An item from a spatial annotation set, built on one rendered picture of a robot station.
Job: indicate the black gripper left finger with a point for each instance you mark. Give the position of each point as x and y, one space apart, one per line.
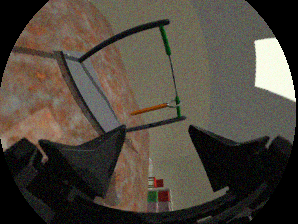
93 162

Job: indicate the orange handle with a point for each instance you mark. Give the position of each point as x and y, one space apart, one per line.
157 107

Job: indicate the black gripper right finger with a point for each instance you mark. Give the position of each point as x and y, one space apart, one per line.
221 157

